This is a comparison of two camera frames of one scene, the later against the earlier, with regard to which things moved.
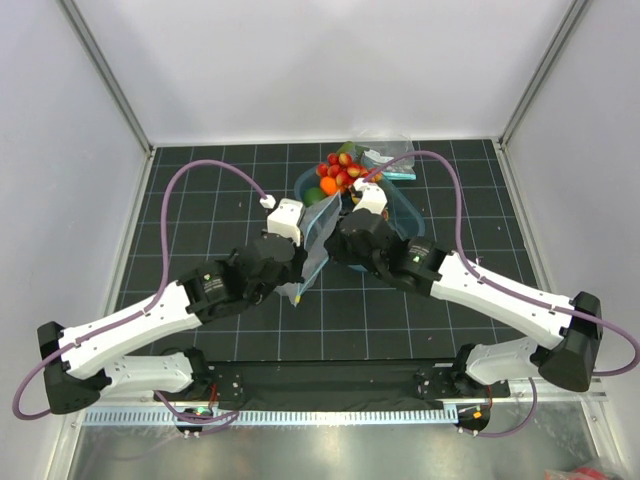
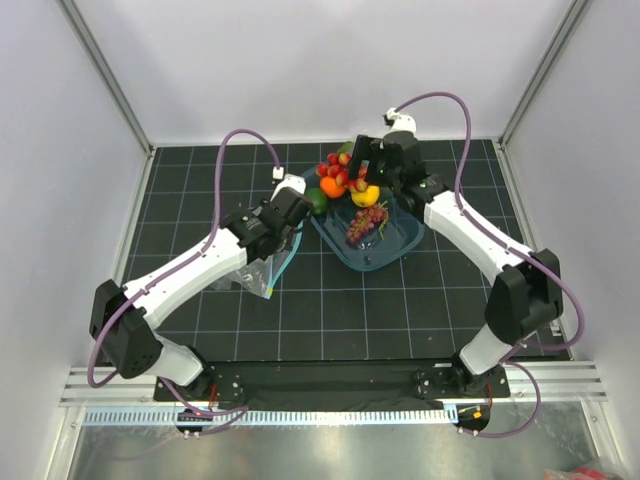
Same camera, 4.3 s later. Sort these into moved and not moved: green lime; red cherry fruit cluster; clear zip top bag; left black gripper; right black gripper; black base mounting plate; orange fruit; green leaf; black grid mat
Moved: clear zip top bag; right black gripper; left black gripper
Not moved: red cherry fruit cluster; green lime; orange fruit; black base mounting plate; black grid mat; green leaf
